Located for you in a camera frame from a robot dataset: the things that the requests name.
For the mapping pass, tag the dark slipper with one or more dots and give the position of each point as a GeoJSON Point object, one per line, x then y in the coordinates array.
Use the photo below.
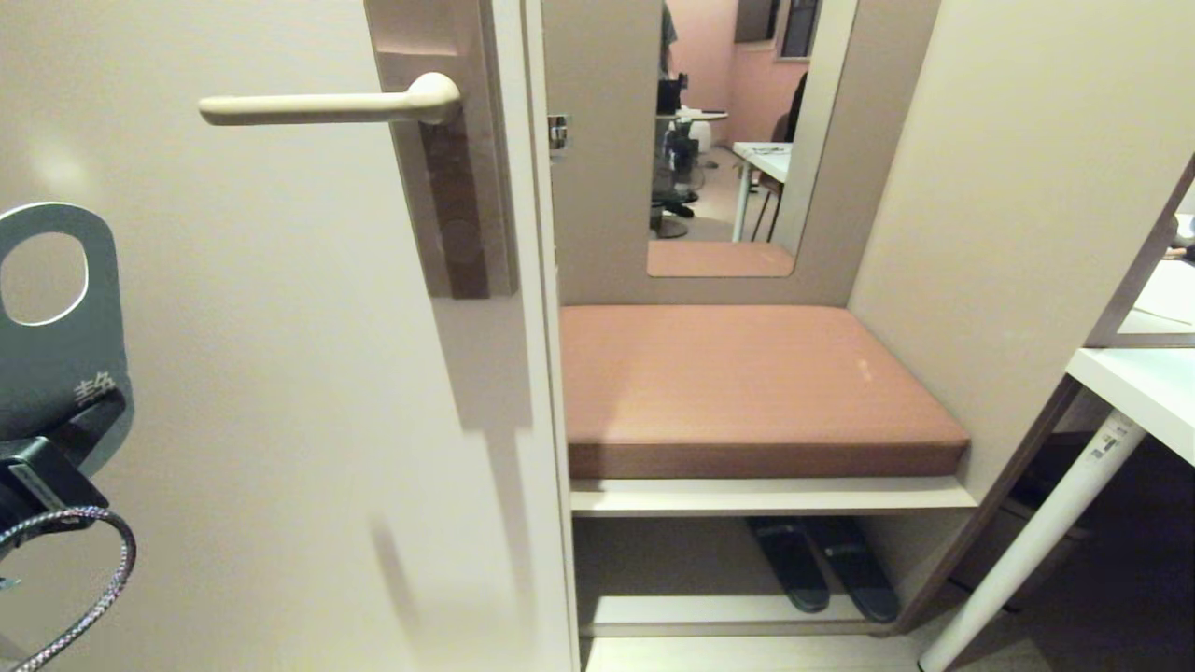
{"type": "Point", "coordinates": [859, 569]}
{"type": "Point", "coordinates": [792, 565]}

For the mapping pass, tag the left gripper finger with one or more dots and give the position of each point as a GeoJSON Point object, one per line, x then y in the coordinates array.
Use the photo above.
{"type": "Point", "coordinates": [93, 418]}

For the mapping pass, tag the white table leg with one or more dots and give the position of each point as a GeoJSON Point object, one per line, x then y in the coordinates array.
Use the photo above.
{"type": "Point", "coordinates": [1036, 541]}

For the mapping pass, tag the beige bench shelf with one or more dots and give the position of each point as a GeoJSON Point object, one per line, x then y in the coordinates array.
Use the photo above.
{"type": "Point", "coordinates": [766, 496]}

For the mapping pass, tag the grey-green door hanger sign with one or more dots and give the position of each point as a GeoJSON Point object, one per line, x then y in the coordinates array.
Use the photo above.
{"type": "Point", "coordinates": [56, 359]}

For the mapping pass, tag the pink-brown bench cushion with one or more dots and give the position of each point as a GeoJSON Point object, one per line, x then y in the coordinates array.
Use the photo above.
{"type": "Point", "coordinates": [747, 392]}

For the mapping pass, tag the metal strike plate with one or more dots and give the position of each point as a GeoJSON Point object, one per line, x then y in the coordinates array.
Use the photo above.
{"type": "Point", "coordinates": [557, 132]}

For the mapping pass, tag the wall mirror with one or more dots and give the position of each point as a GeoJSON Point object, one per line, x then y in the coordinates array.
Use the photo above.
{"type": "Point", "coordinates": [719, 187]}

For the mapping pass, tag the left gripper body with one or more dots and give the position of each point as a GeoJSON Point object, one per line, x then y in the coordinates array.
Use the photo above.
{"type": "Point", "coordinates": [51, 481]}

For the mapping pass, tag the beige door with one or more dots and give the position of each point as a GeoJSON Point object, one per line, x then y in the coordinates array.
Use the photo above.
{"type": "Point", "coordinates": [280, 392]}

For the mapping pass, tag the white table top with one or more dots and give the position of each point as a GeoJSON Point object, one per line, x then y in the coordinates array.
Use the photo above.
{"type": "Point", "coordinates": [1153, 387]}

